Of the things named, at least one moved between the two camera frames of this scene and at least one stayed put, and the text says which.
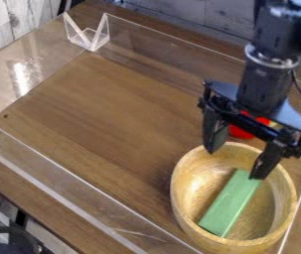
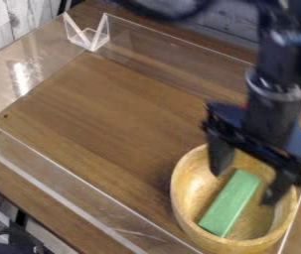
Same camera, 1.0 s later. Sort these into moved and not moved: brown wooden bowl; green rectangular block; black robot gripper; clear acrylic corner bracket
Moved: black robot gripper
Not moved: green rectangular block; brown wooden bowl; clear acrylic corner bracket
